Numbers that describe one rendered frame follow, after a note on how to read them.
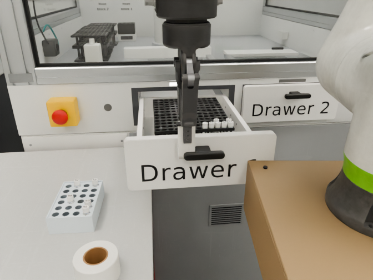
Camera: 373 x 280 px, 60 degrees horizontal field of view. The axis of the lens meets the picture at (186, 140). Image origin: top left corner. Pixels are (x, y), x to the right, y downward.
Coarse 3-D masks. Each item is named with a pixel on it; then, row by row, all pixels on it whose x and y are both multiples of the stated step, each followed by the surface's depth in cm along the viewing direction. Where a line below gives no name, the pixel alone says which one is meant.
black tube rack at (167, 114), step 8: (160, 104) 86; (168, 104) 86; (176, 104) 85; (200, 104) 85; (208, 104) 85; (216, 104) 86; (160, 112) 80; (168, 112) 80; (176, 112) 80; (200, 112) 80; (208, 112) 80; (216, 112) 80; (224, 112) 80; (160, 120) 75; (168, 120) 76; (176, 120) 76; (200, 120) 75; (208, 120) 75; (224, 120) 75
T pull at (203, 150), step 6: (198, 150) 59; (204, 150) 59; (210, 150) 59; (186, 156) 57; (192, 156) 57; (198, 156) 57; (204, 156) 58; (210, 156) 58; (216, 156) 58; (222, 156) 58
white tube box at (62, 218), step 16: (64, 192) 68; (80, 192) 67; (96, 192) 67; (64, 208) 62; (80, 208) 62; (96, 208) 63; (48, 224) 60; (64, 224) 60; (80, 224) 60; (96, 224) 63
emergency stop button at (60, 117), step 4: (56, 112) 82; (60, 112) 82; (64, 112) 83; (52, 116) 83; (56, 116) 82; (60, 116) 82; (64, 116) 83; (56, 120) 83; (60, 120) 83; (64, 120) 83; (60, 124) 84
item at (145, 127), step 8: (168, 96) 93; (176, 96) 93; (200, 96) 94; (208, 96) 94; (216, 96) 94; (224, 96) 93; (144, 104) 93; (152, 104) 93; (224, 104) 92; (232, 104) 87; (144, 112) 94; (152, 112) 94; (232, 112) 83; (144, 120) 90; (152, 120) 92; (232, 120) 83; (240, 120) 77; (144, 128) 87; (152, 128) 87; (240, 128) 76; (248, 128) 72
